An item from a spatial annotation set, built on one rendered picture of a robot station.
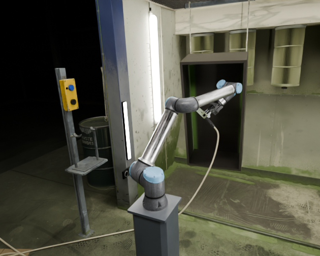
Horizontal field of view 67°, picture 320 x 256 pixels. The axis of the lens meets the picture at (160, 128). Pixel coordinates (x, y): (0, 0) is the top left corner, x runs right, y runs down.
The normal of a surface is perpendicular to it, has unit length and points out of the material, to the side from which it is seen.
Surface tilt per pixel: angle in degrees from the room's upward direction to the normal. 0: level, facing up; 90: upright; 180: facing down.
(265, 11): 90
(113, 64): 90
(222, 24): 90
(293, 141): 57
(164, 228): 90
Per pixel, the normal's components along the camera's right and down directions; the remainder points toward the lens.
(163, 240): 0.32, 0.25
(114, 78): -0.44, 0.28
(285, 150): -0.40, -0.29
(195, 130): -0.34, 0.47
